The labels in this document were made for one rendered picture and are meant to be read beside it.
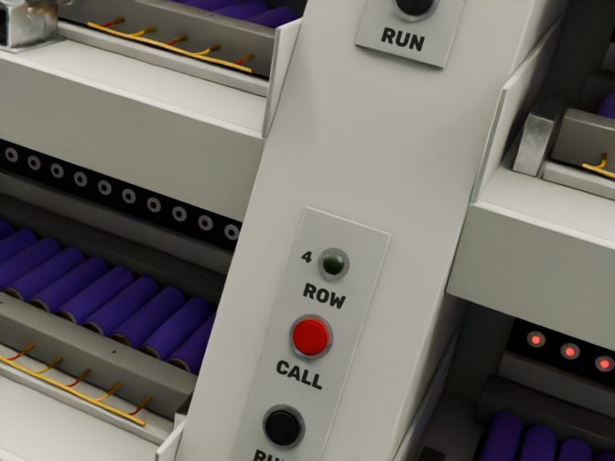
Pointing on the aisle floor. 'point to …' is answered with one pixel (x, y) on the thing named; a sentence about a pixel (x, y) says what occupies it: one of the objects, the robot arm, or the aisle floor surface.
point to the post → (364, 211)
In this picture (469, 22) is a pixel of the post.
